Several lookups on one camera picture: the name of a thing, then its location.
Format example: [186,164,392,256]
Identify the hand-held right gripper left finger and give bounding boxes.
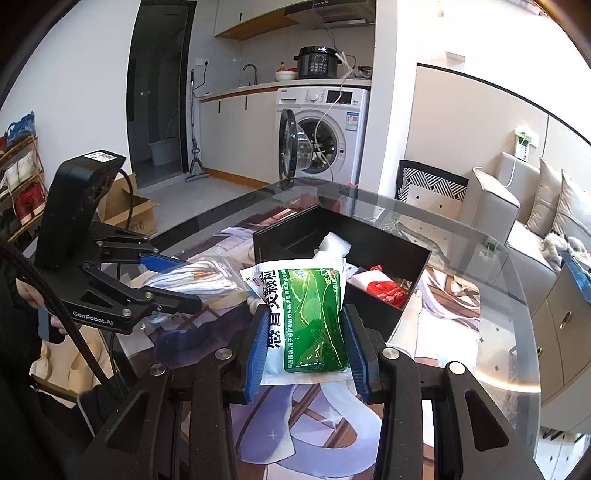
[81,305,273,480]

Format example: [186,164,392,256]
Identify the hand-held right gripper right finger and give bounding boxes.
[342,304,548,480]

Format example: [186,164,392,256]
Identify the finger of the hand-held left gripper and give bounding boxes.
[81,262,204,319]
[95,236,195,277]

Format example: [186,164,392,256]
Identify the clear bag of white swabs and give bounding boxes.
[139,256,259,320]

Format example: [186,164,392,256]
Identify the green white medicine packet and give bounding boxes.
[240,261,354,386]

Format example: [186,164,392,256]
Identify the red white packet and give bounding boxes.
[348,264,411,309]

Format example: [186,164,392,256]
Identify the white gauze pad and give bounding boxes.
[314,232,352,264]

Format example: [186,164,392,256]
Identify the black cardboard box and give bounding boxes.
[252,205,432,330]

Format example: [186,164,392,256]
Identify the person's left hand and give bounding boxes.
[16,279,66,333]

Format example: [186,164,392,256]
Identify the brown cardboard box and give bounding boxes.
[98,173,160,237]

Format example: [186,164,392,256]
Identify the wooden shoe rack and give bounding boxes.
[0,111,47,241]

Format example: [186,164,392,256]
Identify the flat mop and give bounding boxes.
[185,69,209,184]

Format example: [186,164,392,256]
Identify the white bucket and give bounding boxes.
[148,137,177,167]

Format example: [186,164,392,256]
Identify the dark glass door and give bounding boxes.
[126,0,197,190]

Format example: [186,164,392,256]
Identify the white kitchen base cabinets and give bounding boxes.
[199,80,282,183]

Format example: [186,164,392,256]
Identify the patterned chair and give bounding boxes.
[396,160,469,217]

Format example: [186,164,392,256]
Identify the beige sofa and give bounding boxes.
[457,152,591,278]

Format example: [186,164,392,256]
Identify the beige side cabinet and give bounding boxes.
[531,268,591,407]

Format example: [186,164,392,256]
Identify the white washing machine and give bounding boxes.
[276,85,371,188]

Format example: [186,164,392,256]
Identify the grey fur throw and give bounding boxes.
[541,233,589,268]

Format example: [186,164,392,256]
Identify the blue flat packet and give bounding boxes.
[562,251,591,305]

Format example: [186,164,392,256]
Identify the grey cushion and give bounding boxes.
[526,158,566,236]
[551,169,591,241]

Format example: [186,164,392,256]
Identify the black pressure cooker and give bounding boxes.
[294,45,341,79]

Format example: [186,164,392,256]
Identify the range hood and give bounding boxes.
[283,0,377,25]

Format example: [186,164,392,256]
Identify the white cable on washer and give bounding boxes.
[311,48,357,167]

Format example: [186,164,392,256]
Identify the white kitchen wall cabinets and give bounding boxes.
[215,0,287,40]

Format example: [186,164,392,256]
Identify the wall socket with charger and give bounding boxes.
[512,124,540,160]

